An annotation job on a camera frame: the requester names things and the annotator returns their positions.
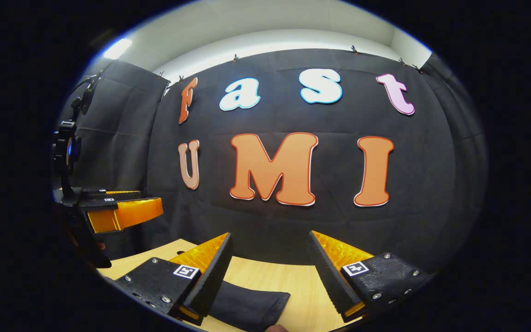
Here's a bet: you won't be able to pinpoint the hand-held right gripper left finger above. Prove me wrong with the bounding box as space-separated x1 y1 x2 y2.
115 232 235 326

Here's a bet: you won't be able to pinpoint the black backdrop cloth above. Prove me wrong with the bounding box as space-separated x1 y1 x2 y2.
56 48 487 277

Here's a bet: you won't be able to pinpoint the row of small cloth clips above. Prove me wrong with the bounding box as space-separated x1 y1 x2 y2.
157 45 424 84

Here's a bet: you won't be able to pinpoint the dark grey jeans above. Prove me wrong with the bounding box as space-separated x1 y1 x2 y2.
208 280 291 332

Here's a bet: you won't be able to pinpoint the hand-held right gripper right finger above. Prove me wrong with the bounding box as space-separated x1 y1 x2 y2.
308 230 435 323

